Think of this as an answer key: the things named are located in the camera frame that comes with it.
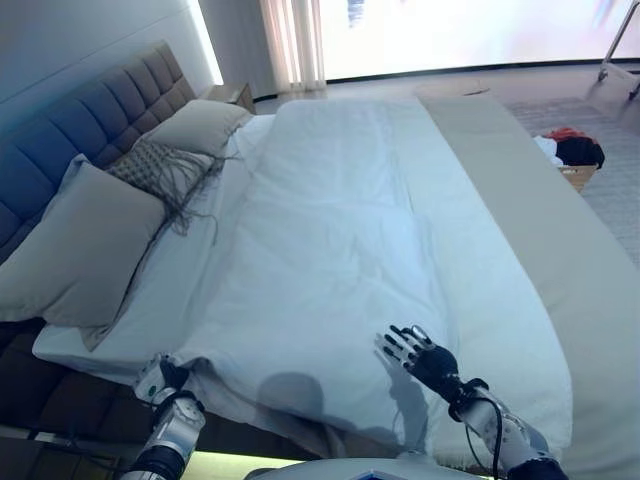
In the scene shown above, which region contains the patterned fringed cushion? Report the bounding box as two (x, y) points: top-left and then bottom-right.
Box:
(104, 137), (242, 247)

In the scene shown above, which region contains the small beige pillow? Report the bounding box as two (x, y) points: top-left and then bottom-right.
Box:
(144, 98), (254, 156)

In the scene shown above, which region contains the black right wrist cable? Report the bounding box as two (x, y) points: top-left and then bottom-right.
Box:
(462, 384), (504, 476)

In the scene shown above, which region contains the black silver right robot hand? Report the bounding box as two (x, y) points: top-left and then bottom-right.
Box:
(372, 323), (460, 397)

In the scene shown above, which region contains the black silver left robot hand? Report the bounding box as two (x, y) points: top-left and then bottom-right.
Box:
(158, 352), (194, 394)

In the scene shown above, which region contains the wooden laundry basket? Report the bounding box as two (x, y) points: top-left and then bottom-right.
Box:
(554, 162), (601, 194)

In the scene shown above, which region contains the black garment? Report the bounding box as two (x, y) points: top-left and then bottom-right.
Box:
(554, 137), (606, 169)

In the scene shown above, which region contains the white garment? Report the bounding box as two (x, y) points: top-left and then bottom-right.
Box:
(532, 134), (564, 166)

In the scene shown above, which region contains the large beige pillow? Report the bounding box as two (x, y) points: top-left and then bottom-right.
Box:
(0, 153), (167, 351)

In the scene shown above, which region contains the beige bed runner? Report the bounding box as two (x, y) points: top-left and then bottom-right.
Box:
(417, 94), (640, 480)

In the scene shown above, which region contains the sheer striped curtain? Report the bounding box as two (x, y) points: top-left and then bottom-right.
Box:
(259, 0), (329, 94)

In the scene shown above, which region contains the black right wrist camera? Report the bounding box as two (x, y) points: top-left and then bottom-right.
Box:
(447, 378), (491, 422)

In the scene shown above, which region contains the white bed sheet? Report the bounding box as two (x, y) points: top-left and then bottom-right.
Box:
(32, 113), (281, 372)

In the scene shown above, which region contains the brown upholstered bed frame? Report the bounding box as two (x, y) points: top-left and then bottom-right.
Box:
(0, 319), (331, 451)

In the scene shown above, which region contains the under-bed light strip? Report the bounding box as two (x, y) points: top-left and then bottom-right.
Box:
(189, 447), (281, 480)

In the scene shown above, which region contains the silver robot torso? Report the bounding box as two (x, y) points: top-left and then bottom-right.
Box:
(239, 442), (506, 480)

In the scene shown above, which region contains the grey floor rug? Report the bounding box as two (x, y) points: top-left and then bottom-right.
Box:
(499, 97), (640, 251)

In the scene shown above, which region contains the tufted upholstered headboard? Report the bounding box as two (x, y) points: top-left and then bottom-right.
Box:
(0, 42), (199, 261)

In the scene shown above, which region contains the white duvet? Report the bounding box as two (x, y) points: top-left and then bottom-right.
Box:
(177, 97), (574, 449)

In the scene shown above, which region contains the small wooden nightstand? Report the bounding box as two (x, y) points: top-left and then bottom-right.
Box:
(199, 82), (256, 115)

